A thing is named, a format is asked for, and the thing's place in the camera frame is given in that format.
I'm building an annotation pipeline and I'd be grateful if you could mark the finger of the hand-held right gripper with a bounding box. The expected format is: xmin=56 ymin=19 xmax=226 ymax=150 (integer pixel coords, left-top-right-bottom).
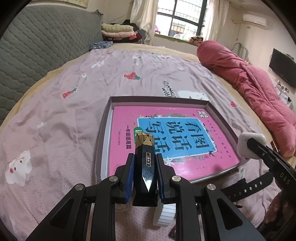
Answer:
xmin=246 ymin=138 xmax=278 ymax=167

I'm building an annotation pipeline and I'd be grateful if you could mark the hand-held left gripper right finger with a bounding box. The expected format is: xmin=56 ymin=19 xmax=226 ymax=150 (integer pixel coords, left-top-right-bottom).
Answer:
xmin=155 ymin=153 xmax=266 ymax=241

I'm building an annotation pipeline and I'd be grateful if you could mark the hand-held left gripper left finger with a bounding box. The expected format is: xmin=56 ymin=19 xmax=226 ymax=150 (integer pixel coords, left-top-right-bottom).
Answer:
xmin=31 ymin=153 xmax=136 ymax=241

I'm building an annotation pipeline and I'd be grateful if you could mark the white earbud case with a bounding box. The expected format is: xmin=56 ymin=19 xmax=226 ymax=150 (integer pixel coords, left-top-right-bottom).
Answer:
xmin=236 ymin=132 xmax=266 ymax=160

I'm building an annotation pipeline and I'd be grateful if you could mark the black bottle with gold cap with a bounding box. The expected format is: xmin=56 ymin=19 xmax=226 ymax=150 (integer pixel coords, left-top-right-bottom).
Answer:
xmin=132 ymin=132 xmax=159 ymax=207

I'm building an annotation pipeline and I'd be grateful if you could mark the white ribbed jar lid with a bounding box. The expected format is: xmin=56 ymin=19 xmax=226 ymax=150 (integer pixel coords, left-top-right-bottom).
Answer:
xmin=153 ymin=204 xmax=176 ymax=227

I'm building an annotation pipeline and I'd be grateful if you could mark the yellow watch with black strap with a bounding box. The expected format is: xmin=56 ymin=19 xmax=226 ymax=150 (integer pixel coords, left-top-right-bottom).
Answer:
xmin=220 ymin=171 xmax=281 ymax=202

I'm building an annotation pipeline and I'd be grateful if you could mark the grey cardboard box tray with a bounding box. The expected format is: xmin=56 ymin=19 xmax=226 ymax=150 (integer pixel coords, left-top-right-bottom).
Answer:
xmin=100 ymin=96 xmax=251 ymax=183

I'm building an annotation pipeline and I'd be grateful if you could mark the person's right hand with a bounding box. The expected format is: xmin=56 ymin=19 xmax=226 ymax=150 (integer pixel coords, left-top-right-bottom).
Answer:
xmin=265 ymin=191 xmax=289 ymax=224

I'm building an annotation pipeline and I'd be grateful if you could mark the pink and blue book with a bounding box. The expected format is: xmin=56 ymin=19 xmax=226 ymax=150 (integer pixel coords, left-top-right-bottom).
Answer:
xmin=107 ymin=107 xmax=243 ymax=176

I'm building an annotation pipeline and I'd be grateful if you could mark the white cluttered cabinet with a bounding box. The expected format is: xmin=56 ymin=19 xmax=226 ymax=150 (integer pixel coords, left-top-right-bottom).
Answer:
xmin=274 ymin=79 xmax=296 ymax=109

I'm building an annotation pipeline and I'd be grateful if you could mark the red quilted blanket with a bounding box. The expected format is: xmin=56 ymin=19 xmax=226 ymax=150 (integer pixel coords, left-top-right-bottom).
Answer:
xmin=196 ymin=40 xmax=296 ymax=158

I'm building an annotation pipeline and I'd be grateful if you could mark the black flat television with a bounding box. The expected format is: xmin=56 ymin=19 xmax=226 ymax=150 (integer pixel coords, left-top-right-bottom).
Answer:
xmin=269 ymin=48 xmax=296 ymax=88

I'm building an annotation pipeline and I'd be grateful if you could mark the purple printed bed sheet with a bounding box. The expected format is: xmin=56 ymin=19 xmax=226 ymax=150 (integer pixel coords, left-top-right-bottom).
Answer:
xmin=0 ymin=44 xmax=294 ymax=241

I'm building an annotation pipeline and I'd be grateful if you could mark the floral cushion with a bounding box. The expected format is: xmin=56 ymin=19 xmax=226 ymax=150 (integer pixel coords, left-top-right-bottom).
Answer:
xmin=188 ymin=36 xmax=204 ymax=45

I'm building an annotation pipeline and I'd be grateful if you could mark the white air conditioner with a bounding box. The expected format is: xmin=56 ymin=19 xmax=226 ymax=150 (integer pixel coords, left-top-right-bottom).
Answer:
xmin=242 ymin=13 xmax=267 ymax=27

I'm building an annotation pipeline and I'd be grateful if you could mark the cream curtain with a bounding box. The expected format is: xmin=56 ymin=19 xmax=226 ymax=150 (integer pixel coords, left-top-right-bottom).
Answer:
xmin=131 ymin=0 xmax=160 ymax=45
xmin=207 ymin=0 xmax=229 ymax=43

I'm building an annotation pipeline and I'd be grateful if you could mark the dark floral cloth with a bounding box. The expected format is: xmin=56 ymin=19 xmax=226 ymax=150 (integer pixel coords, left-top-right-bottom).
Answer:
xmin=90 ymin=41 xmax=114 ymax=51

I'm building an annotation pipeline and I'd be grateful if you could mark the dark red clothes pile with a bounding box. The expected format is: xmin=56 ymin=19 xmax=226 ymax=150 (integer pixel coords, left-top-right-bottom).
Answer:
xmin=122 ymin=20 xmax=145 ymax=44

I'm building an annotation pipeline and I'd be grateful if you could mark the pink folded blanket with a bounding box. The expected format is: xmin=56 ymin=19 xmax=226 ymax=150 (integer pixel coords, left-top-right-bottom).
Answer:
xmin=102 ymin=31 xmax=137 ymax=42

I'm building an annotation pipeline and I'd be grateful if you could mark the barred window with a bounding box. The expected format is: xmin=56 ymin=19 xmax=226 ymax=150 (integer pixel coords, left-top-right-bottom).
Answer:
xmin=156 ymin=0 xmax=208 ymax=37

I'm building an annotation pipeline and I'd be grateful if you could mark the cream folded blanket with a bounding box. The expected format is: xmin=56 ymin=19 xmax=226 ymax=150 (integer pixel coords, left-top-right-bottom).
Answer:
xmin=101 ymin=23 xmax=134 ymax=33

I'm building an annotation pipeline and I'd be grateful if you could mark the grey quilted headboard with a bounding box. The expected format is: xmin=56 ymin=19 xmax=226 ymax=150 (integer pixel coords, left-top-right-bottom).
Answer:
xmin=0 ymin=5 xmax=103 ymax=127

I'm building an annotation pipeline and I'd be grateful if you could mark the white tube frame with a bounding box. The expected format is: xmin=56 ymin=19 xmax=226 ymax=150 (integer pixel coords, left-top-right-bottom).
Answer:
xmin=232 ymin=43 xmax=250 ymax=63

